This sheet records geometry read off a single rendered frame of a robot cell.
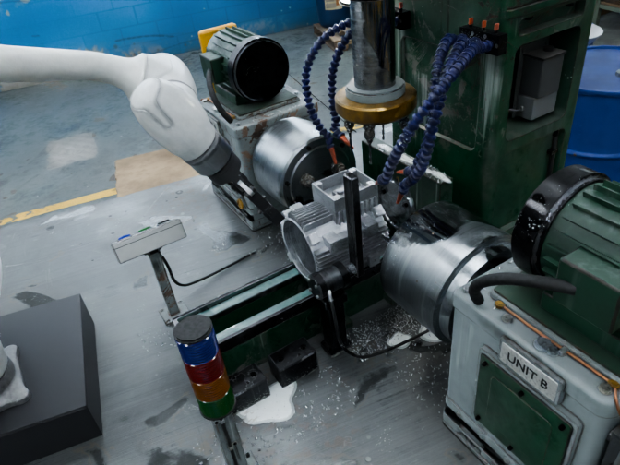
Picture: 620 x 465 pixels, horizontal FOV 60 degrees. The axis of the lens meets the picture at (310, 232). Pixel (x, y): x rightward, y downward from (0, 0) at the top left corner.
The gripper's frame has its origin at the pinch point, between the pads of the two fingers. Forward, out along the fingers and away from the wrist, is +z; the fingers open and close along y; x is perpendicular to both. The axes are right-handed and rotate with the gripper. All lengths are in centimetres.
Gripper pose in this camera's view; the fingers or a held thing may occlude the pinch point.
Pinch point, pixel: (271, 213)
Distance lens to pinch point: 125.8
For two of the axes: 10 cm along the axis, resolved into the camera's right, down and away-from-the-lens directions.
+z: 5.1, 5.1, 6.9
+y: -5.2, -4.5, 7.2
